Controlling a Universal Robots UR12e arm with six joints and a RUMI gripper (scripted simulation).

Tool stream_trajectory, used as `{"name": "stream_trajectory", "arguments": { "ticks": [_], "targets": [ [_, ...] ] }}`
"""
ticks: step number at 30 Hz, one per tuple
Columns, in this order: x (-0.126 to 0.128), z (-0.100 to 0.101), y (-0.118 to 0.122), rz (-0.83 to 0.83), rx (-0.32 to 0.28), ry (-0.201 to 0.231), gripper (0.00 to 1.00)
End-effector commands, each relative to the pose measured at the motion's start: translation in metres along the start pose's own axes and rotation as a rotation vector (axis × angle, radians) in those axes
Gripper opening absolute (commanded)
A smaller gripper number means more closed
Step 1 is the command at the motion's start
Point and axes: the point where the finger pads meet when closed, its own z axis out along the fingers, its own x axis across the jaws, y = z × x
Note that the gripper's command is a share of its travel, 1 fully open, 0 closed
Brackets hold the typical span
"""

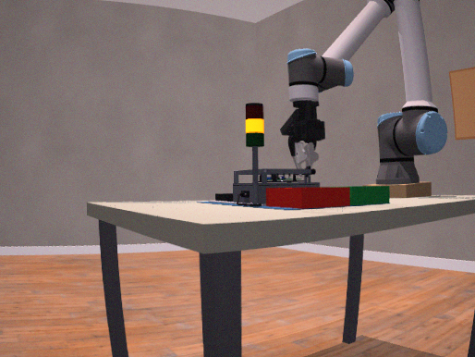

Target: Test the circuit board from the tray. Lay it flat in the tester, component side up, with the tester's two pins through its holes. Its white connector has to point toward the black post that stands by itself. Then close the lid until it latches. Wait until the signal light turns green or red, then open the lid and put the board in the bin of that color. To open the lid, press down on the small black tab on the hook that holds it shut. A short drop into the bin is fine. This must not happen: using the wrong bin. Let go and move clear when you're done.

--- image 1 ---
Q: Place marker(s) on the red bin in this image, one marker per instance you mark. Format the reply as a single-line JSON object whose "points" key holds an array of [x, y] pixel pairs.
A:
{"points": [[311, 197]]}

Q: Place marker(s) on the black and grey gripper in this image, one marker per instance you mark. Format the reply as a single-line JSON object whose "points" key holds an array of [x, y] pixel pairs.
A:
{"points": [[313, 132]]}

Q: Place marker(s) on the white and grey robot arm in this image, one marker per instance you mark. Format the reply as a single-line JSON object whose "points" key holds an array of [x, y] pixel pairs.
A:
{"points": [[415, 131]]}

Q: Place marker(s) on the green bin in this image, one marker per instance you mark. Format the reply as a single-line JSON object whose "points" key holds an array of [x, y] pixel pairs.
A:
{"points": [[369, 195]]}

